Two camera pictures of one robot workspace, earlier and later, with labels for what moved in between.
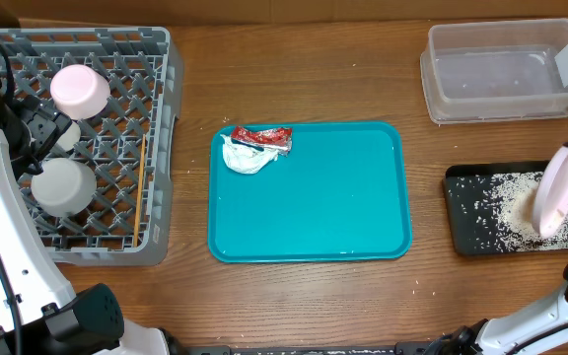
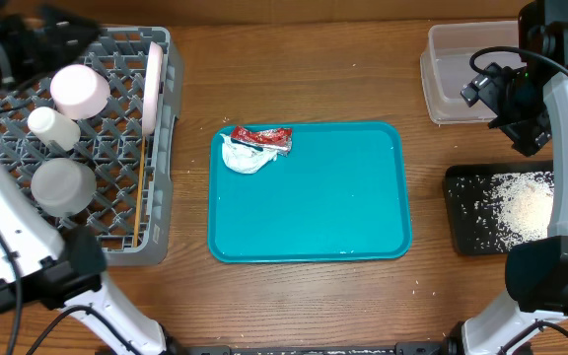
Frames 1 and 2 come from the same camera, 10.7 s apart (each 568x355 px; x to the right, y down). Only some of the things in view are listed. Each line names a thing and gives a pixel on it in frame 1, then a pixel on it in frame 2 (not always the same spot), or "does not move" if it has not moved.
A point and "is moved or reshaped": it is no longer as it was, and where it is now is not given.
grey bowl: (65, 187) does not move
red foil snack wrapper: (279, 137) does not move
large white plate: (557, 191) is moved or reshaped
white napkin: (246, 159) does not move
